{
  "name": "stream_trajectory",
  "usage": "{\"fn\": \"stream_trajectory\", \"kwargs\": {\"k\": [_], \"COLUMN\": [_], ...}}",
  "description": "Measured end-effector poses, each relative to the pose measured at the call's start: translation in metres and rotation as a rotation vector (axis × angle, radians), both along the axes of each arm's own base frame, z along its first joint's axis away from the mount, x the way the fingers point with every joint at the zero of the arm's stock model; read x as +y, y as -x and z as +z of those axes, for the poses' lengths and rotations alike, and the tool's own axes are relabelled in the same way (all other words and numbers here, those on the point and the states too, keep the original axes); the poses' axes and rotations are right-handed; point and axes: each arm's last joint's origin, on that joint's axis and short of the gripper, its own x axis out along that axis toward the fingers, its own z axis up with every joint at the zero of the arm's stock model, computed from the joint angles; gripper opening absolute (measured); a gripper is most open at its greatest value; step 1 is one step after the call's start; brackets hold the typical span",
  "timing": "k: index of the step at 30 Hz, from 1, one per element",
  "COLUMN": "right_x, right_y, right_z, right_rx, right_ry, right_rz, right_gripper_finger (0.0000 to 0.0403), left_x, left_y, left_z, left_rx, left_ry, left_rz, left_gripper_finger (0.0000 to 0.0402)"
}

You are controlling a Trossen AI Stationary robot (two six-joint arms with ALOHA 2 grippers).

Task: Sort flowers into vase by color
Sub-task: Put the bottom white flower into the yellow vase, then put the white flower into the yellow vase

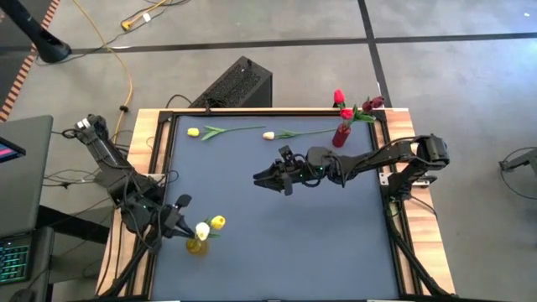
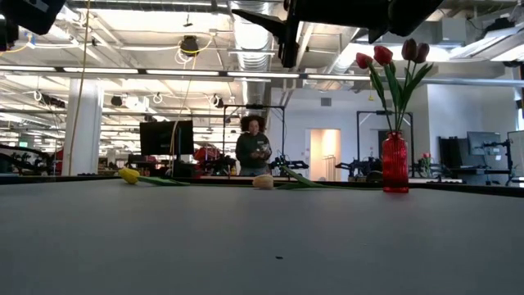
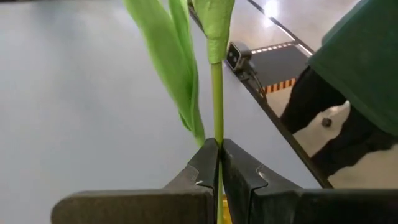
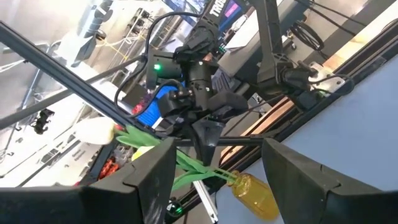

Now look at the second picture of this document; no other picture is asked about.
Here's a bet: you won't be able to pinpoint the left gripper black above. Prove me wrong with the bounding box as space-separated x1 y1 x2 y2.
0 0 66 52

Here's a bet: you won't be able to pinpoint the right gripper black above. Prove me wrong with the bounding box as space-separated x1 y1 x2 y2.
232 0 390 69

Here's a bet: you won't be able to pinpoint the dark red artificial tulip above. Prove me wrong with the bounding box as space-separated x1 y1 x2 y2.
396 38 418 134
399 42 434 132

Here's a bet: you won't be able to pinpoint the cream artificial tulip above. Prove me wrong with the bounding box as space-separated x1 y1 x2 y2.
251 166 384 192

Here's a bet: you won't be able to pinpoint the yellow artificial tulip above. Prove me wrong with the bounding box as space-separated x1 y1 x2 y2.
118 166 192 188

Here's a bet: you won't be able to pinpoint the red ribbed glass vase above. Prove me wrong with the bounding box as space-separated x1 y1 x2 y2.
381 130 409 193

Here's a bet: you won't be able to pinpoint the background red tulips in vase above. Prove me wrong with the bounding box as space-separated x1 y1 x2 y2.
417 152 434 177

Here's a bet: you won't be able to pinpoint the black ceiling device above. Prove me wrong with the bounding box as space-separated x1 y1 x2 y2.
179 34 201 57

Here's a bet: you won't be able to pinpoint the long ceiling light strip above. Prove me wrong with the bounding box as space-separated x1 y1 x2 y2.
0 65 380 81

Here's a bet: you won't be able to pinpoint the white building column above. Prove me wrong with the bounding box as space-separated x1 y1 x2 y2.
61 78 104 177

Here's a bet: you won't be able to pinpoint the person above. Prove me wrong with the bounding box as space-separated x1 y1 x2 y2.
234 114 273 178

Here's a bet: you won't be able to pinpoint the black monitor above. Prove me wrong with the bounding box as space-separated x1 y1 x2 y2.
139 120 195 157

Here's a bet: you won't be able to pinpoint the blue-grey table mat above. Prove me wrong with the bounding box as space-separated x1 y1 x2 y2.
0 178 524 295

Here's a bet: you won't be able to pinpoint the grey desk monitor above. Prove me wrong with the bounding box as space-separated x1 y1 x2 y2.
507 129 524 177
467 130 503 157

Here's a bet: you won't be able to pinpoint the silver ventilation duct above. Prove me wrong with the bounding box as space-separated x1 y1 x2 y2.
228 0 273 136

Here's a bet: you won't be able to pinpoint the black camera frame stand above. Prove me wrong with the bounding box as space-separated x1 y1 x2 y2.
356 109 414 177
223 104 287 165

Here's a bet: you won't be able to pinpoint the black aluminium table frame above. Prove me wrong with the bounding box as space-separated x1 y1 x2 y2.
0 174 524 197

